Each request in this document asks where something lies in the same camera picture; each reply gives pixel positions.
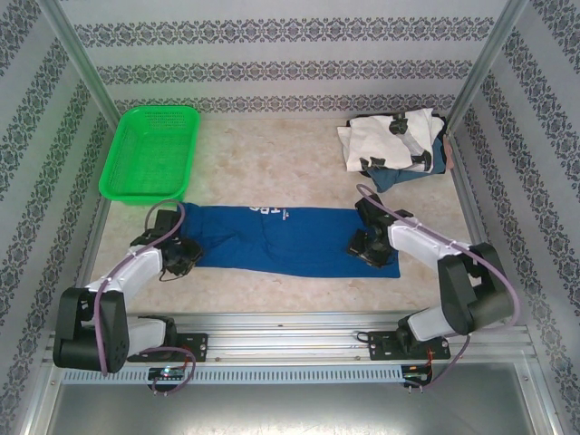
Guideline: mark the bright blue t-shirt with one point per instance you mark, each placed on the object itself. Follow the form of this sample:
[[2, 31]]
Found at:
[[294, 244]]

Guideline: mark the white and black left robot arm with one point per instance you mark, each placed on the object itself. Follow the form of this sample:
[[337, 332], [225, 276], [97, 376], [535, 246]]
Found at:
[[136, 269]]

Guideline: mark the slate blue folded t-shirt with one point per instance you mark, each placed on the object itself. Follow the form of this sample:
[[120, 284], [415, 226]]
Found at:
[[385, 179]]

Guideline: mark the white t-shirt with black print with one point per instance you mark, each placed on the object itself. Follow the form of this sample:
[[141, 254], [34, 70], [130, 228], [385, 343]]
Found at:
[[385, 136]]

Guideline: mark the pink folded garment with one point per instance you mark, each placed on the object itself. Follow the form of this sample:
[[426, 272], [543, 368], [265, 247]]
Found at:
[[449, 149]]

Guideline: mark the left controller circuit board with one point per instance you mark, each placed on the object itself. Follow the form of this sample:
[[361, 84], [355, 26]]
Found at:
[[167, 373]]

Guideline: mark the controller circuit board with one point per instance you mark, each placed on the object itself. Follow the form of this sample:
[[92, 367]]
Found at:
[[167, 373], [417, 370]]

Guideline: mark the green plastic basket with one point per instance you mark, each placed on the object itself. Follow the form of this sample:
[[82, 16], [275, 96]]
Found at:
[[145, 149]]

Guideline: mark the right controller circuit board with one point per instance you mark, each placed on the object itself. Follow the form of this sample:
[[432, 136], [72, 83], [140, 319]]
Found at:
[[417, 370]]

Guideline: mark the grey metal sheet panel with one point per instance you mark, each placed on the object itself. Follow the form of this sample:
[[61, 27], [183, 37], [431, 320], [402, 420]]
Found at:
[[290, 408]]

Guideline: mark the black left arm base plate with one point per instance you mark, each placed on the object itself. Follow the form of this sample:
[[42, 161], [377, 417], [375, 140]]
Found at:
[[195, 346]]

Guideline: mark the aluminium rail frame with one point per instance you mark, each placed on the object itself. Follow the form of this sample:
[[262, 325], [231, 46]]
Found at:
[[281, 337]]

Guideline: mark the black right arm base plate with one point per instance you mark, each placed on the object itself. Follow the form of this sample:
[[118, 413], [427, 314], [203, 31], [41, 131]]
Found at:
[[383, 346]]

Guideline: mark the aluminium corner post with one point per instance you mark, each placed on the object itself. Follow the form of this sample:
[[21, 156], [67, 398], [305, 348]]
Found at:
[[485, 68], [86, 68]]

